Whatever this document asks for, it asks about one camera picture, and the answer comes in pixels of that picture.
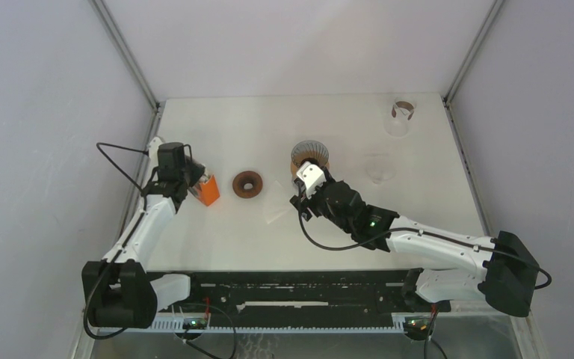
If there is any orange filter holder box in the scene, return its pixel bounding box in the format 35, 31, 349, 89
188, 171, 220, 206

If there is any dark wooden ring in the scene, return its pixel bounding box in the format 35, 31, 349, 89
232, 171, 264, 200

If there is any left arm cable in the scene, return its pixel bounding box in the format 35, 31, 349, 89
81, 142, 150, 341

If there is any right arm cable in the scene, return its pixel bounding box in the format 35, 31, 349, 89
294, 183, 553, 292

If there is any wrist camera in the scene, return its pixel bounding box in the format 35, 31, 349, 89
147, 136, 165, 159
294, 161, 327, 198

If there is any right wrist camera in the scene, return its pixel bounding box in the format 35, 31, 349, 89
294, 161, 327, 198

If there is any white paper coffee filter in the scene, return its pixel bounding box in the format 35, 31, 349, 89
262, 180, 294, 224

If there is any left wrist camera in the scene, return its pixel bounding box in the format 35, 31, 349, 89
147, 136, 165, 159

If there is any clear glass dripper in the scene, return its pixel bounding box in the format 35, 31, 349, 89
364, 153, 397, 185

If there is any grey ribbed glass dripper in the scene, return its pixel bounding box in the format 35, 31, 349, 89
291, 140, 330, 168

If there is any clear glass with brown band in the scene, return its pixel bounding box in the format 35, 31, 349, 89
384, 96, 416, 138

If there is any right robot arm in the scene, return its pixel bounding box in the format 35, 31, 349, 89
290, 179, 552, 317

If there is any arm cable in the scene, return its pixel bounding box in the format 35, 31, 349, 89
81, 142, 150, 341
294, 183, 553, 292

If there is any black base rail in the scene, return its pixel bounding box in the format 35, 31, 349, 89
106, 269, 506, 329

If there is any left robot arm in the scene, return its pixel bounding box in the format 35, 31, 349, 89
81, 138, 205, 339

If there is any light wooden ring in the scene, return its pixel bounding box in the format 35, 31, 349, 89
289, 161, 330, 175

